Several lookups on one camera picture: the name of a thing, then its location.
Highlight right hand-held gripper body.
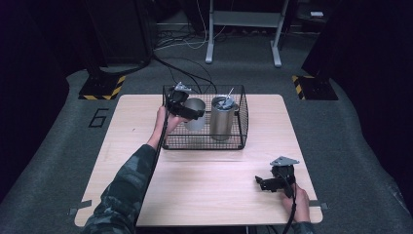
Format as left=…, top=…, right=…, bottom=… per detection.
left=270, top=155, right=300, bottom=198

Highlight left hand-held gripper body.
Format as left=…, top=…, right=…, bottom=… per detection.
left=166, top=81, right=193, bottom=116

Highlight small steel cup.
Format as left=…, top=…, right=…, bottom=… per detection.
left=182, top=97, right=207, bottom=133

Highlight black wire basket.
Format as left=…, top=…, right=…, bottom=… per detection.
left=161, top=84, right=250, bottom=151

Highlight person's left hand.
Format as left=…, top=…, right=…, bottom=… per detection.
left=154, top=105, right=190, bottom=139

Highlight person's right hand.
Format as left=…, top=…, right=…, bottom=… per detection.
left=281, top=184, right=311, bottom=224

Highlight crumpled grey foil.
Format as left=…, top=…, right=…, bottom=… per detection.
left=214, top=96, right=236, bottom=110

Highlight grey tape strip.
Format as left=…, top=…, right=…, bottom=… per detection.
left=308, top=200, right=329, bottom=211
left=67, top=199, right=94, bottom=216

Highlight black cabinet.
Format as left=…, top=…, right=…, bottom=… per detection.
left=85, top=0, right=154, bottom=66

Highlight grey metal stand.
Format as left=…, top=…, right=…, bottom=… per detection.
left=205, top=0, right=290, bottom=68

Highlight black floor cable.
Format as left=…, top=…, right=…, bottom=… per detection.
left=151, top=53, right=218, bottom=96

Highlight tall steel cup with handle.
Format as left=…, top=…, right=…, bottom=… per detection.
left=208, top=94, right=241, bottom=142

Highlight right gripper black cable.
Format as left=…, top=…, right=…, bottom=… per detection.
left=278, top=174, right=298, bottom=234

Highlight white cable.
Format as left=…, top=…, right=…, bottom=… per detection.
left=155, top=0, right=228, bottom=52

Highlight black yellow striped base plate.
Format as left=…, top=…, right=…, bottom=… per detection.
left=290, top=74, right=339, bottom=101
left=78, top=74, right=128, bottom=101

